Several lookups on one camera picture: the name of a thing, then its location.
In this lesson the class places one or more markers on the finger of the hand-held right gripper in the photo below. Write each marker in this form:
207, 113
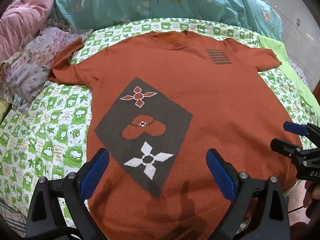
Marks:
285, 146
296, 128

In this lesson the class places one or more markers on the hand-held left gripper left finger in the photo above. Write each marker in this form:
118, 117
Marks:
98, 166

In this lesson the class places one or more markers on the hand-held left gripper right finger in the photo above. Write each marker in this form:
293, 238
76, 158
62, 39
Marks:
218, 170

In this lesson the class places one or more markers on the orange knit sweater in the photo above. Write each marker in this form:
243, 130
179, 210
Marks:
215, 100

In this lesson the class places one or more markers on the person's right hand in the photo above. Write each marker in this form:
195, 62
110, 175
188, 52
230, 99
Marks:
312, 192

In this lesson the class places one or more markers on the green checked bedsheet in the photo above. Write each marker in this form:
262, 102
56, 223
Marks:
47, 135

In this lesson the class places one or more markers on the light green cloth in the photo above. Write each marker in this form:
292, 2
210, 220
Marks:
287, 62

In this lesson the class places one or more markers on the plaid cloth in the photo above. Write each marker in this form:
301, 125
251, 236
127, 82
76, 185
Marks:
11, 217

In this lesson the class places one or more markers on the yellow cloth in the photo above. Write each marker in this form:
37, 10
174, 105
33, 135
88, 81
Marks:
3, 106

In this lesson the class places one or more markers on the purple floral cloth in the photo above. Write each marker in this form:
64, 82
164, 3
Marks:
30, 65

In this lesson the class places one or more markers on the pink quilt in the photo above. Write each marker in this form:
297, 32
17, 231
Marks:
22, 22

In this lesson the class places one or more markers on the teal floral quilt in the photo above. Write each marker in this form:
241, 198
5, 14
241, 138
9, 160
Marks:
150, 0

